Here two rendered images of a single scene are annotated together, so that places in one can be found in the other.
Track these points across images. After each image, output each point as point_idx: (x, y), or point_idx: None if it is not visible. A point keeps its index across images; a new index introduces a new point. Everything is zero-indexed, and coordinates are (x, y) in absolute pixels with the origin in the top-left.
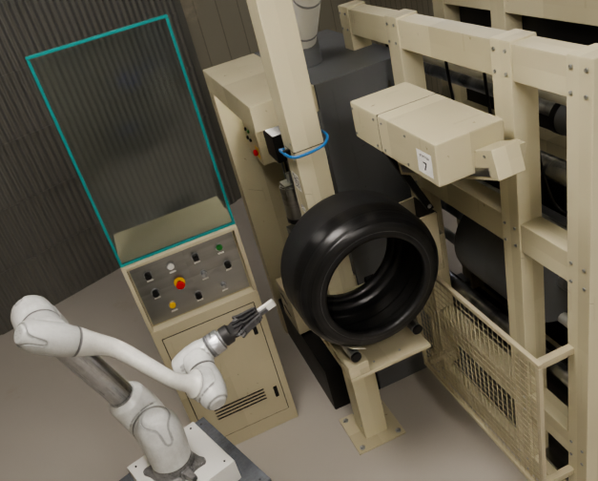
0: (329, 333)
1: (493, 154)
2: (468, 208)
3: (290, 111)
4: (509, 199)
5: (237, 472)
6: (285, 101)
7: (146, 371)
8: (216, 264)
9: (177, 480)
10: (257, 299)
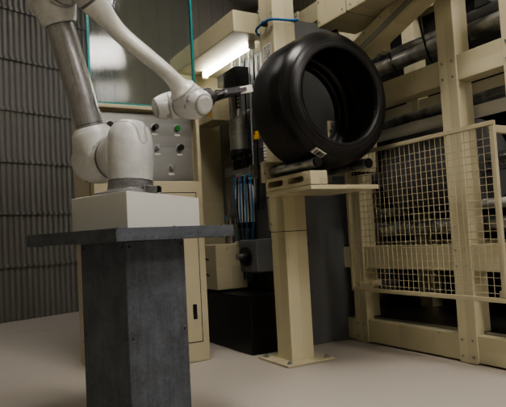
0: (299, 119)
1: None
2: (404, 88)
3: None
4: (445, 38)
5: (198, 216)
6: None
7: (146, 52)
8: (170, 144)
9: (139, 189)
10: (199, 190)
